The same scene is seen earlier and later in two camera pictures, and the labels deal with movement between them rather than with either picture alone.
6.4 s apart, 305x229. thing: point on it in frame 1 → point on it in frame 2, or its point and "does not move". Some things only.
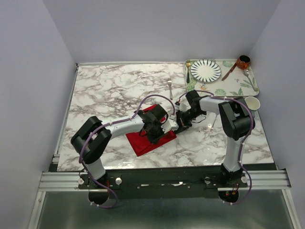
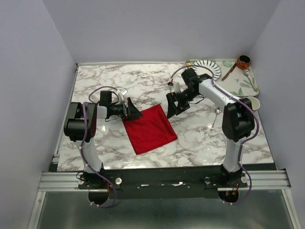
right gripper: x=183 y=124 → x=172 y=109
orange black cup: x=243 y=62 does not move
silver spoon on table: x=213 y=123 does not move
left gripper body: x=156 y=133 → x=119 y=109
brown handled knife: x=229 y=72 does not move
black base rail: x=149 y=182 does not move
